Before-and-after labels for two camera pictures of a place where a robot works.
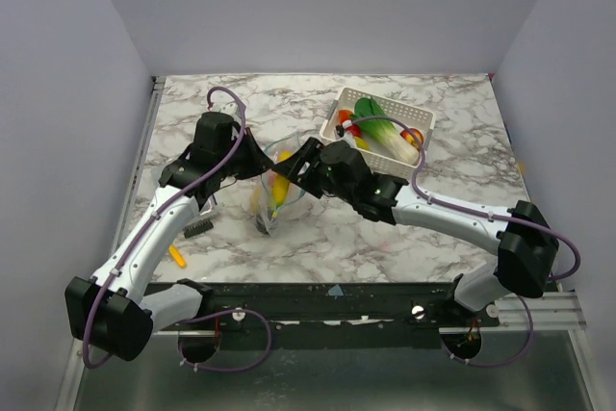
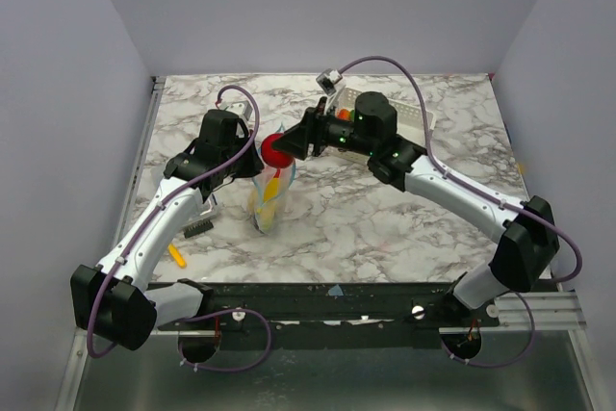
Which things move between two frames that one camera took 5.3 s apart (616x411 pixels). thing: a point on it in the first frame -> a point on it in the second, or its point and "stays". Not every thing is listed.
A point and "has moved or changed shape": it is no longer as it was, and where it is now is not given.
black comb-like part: (196, 229) stays
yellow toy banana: (280, 183) -> (270, 192)
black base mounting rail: (341, 312) stays
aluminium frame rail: (138, 166) stays
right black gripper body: (308, 168) -> (313, 132)
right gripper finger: (297, 167) -> (295, 141)
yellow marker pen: (175, 254) stays
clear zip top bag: (274, 191) has moved or changed shape
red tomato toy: (346, 116) stays
